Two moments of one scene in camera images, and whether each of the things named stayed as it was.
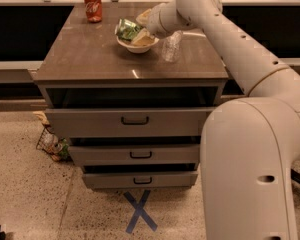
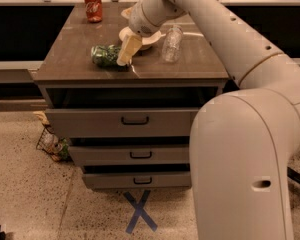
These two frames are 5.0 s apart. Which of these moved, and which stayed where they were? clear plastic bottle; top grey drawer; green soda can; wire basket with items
Moved: green soda can
Stayed: clear plastic bottle; wire basket with items; top grey drawer
